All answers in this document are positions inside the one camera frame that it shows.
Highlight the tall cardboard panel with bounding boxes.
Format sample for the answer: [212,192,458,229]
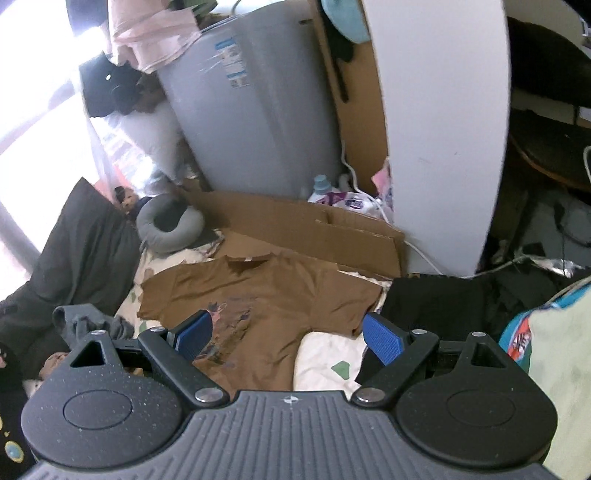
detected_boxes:
[318,0,391,195]

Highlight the grey plastic appliance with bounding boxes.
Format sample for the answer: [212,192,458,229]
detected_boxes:
[157,0,345,199]

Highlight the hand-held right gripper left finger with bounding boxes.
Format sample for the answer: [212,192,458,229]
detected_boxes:
[68,310,229,408]

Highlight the black plush toy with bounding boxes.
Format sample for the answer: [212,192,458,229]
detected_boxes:
[78,51,144,118]

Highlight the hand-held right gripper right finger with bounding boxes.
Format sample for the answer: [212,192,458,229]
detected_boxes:
[352,313,515,408]

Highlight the grey blue pants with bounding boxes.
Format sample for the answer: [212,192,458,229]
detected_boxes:
[52,304,136,344]

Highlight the brown printed t-shirt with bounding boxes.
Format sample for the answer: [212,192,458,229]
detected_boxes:
[137,255,385,391]

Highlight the white cable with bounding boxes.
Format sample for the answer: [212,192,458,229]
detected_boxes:
[341,141,467,278]

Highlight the white cabinet panel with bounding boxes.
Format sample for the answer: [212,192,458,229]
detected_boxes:
[358,0,511,278]

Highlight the white pillow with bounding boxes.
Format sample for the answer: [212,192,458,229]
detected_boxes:
[108,99,185,181]

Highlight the teal cartoon printed cloth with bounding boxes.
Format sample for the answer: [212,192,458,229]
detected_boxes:
[499,282,591,374]

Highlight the flat cardboard sheet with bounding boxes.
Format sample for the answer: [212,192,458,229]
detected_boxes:
[182,178,407,280]

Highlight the purple white detergent bag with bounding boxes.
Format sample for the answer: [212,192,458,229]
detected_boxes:
[318,191,384,213]

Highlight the grey neck pillow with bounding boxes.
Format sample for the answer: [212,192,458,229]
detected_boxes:
[136,194,206,254]

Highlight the teddy bear toy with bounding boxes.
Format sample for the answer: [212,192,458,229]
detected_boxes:
[113,185,153,220]

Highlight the silver foil bag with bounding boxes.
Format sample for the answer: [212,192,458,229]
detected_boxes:
[526,256,585,278]

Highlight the bear printed blanket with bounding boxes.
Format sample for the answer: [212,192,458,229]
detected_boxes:
[111,240,393,393]

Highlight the small pink white cloth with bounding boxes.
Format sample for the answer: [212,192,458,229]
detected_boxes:
[373,157,394,217]

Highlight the black strap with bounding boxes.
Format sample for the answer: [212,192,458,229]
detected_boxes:
[332,34,354,103]

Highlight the detergent bottle with blue cap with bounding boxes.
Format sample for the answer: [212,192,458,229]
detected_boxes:
[308,174,342,204]

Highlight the pale pink cloth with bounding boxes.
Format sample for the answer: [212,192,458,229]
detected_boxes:
[108,0,204,75]

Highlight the teal plush cushion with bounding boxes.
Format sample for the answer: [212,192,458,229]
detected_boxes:
[321,0,370,44]

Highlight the dark green garment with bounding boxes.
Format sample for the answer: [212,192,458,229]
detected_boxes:
[0,176,141,379]

